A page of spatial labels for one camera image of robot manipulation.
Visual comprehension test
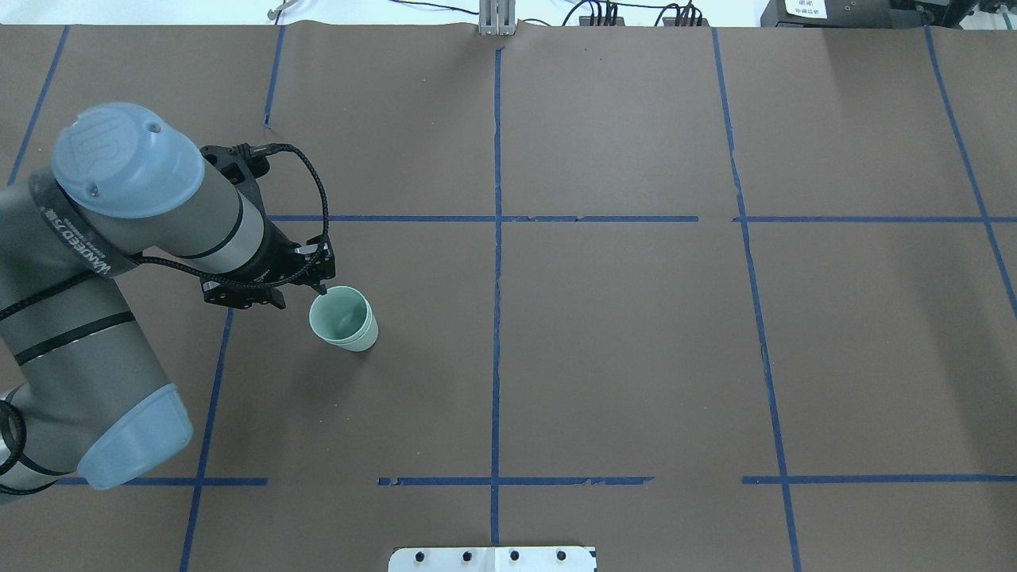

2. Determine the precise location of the brown paper table mat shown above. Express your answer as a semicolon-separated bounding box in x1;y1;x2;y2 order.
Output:
2;22;1015;571

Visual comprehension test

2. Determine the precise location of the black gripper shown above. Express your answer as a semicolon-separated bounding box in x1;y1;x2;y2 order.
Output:
201;214;335;309

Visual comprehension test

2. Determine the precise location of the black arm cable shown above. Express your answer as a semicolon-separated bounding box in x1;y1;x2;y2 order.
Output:
0;142;331;497

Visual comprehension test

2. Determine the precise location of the white camera stand pillar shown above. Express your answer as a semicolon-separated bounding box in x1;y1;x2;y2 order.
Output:
386;546;598;571

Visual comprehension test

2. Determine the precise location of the black box device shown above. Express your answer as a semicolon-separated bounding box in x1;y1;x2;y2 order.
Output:
759;1;926;28

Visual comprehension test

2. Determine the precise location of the orange black connector module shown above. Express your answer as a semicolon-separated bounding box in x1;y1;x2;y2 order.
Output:
574;1;625;28

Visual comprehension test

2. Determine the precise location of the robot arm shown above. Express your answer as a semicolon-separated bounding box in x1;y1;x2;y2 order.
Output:
1;102;334;504

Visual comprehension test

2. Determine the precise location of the mint green cup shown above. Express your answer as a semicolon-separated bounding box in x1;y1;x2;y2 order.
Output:
308;286;371;346

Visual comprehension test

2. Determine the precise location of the aluminium frame post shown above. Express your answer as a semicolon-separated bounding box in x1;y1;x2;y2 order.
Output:
478;0;518;37

